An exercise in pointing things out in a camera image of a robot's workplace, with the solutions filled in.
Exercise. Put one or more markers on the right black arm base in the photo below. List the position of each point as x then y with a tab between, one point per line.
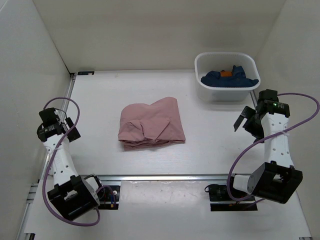
220	200

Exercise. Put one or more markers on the dark blue jeans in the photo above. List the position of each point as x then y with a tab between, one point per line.
229	79

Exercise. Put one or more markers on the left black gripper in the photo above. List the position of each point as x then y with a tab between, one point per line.
73	135

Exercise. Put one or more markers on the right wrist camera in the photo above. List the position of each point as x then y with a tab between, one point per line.
267	97

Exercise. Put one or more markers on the pink trousers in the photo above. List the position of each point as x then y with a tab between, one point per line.
151	125

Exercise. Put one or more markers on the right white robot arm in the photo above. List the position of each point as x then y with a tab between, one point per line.
276	179

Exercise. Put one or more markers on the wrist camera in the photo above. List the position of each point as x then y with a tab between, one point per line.
48	115
267	97

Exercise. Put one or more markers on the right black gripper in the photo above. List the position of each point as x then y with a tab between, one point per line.
248	113

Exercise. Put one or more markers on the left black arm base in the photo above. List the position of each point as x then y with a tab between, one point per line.
109	195

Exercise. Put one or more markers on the white plastic basket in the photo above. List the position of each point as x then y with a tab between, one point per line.
217	61

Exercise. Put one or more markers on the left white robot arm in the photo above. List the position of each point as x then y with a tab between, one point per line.
72	195

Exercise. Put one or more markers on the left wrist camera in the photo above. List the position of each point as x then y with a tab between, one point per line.
48	115

